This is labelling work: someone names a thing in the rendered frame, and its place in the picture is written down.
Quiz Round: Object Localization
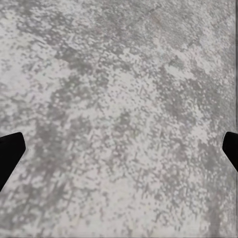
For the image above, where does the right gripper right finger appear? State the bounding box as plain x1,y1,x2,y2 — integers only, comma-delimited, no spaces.
222,131,238,171

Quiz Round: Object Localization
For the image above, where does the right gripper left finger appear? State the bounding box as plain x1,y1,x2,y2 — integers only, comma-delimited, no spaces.
0,132,26,191

